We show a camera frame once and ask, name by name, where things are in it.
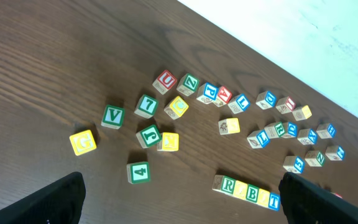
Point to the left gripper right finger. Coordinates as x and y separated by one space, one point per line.
305 202

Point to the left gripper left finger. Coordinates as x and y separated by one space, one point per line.
59 202

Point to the blue T block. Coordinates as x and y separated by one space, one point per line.
274 202

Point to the yellow O block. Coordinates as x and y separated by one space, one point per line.
240 190
263 198

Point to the green B block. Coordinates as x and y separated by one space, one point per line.
252 193

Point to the green r block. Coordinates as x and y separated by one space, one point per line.
224 184
275 130

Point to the red M block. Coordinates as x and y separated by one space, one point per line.
337 195

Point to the blue 5 block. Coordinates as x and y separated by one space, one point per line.
294 164

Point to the green N block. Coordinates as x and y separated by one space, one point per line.
315 158

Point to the blue 2 block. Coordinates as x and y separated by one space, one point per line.
335 153

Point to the yellow block far left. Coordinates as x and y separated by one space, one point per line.
83 142

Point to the blue X block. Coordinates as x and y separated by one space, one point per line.
307 137

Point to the blue H block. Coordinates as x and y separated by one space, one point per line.
326 131

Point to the blue D block lower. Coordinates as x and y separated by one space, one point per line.
290 130

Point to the blue d block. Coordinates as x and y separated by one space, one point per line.
266 100
290 130

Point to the blue L block lower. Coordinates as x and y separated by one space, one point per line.
258 139

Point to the blue l block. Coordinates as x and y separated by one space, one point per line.
258 139
239 104

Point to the green 4 block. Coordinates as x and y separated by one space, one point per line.
138 172

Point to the yellow block top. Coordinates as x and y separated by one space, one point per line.
302 113

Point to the red I block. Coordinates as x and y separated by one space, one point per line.
285 105

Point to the green V block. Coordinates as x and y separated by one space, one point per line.
113 117

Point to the yellow S block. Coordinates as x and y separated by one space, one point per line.
229 126

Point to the green J block left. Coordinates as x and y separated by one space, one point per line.
149 136

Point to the blue D block upper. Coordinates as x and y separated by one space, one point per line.
266 100

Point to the blue L block upper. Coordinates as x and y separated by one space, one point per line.
239 104

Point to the yellow K block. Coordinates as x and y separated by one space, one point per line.
169 142

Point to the green 7 block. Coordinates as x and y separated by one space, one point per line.
146 107

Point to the red A block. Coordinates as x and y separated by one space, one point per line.
223 96

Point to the blue P block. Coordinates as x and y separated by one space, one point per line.
207 93

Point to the yellow C block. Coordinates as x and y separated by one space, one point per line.
176 108

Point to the red U block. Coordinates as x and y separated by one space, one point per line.
164 82

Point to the green Z block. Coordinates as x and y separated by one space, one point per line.
188 84

